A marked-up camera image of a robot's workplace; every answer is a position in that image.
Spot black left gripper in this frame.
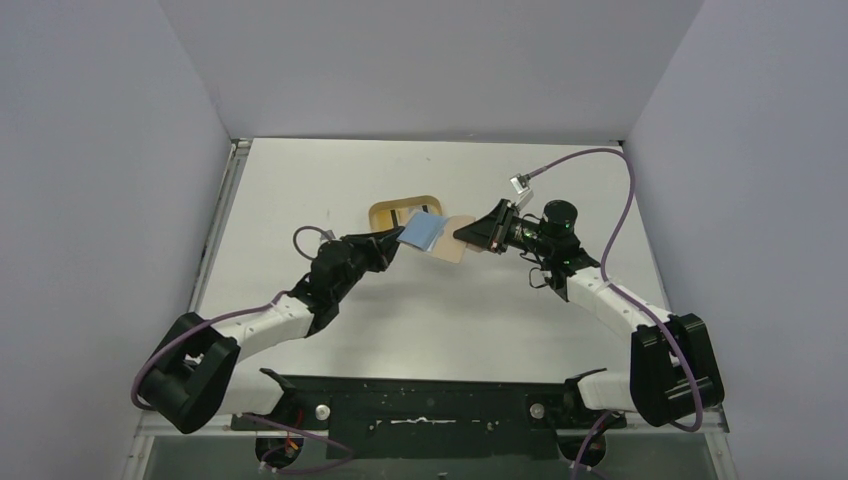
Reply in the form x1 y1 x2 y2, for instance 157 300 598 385
332 227 405 302

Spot light blue card sleeves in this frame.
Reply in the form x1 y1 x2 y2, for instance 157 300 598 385
398 211 448 252

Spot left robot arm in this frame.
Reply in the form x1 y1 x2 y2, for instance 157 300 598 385
130 227 404 434

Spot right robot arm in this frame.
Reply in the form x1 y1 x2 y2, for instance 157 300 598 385
453 200 724 430

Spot yellow card with black stripe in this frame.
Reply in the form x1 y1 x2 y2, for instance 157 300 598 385
376 209 405 229

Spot beige oval plastic tray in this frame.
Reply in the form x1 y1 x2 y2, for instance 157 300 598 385
367 195 443 232

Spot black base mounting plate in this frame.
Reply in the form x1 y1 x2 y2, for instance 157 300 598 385
232 376 601 460

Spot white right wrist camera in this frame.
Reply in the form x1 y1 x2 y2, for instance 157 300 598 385
510 174 534 211

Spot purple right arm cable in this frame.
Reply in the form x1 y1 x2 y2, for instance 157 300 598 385
524 146 706 480

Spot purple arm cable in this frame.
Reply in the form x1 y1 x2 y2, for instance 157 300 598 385
131 226 359 476
524 146 706 480

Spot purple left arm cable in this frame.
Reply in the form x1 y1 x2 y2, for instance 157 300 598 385
131 226 359 476

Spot aluminium frame rail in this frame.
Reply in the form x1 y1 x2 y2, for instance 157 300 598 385
124 377 736 479

